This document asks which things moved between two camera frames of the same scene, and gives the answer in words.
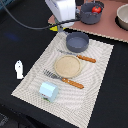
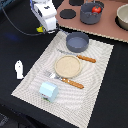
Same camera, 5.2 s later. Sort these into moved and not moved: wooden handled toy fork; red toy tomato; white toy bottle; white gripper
Moved: white gripper
Not moved: white toy bottle; wooden handled toy fork; red toy tomato
